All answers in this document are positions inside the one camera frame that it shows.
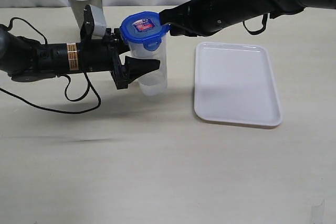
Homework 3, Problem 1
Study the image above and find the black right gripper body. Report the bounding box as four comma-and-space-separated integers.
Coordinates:
190, 0, 270, 36

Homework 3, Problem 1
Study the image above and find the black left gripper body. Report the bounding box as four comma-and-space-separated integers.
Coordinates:
78, 19, 129, 90

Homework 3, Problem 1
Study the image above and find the clear plastic tall container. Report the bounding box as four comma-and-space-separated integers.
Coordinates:
129, 35, 167, 96

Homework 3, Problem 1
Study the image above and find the blue plastic snap lid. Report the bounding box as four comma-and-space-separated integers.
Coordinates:
120, 11, 170, 51

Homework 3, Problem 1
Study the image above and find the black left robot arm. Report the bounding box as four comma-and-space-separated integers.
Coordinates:
1, 5, 160, 90

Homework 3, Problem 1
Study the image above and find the white rectangular tray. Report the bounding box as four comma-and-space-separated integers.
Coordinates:
194, 42, 283, 127

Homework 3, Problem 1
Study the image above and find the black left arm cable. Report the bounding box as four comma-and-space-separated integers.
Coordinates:
0, 17, 102, 114

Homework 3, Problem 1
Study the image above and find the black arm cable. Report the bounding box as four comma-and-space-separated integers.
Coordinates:
0, 17, 102, 114
241, 13, 269, 36

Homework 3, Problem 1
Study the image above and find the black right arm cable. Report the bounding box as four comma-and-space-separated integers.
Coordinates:
241, 13, 269, 36

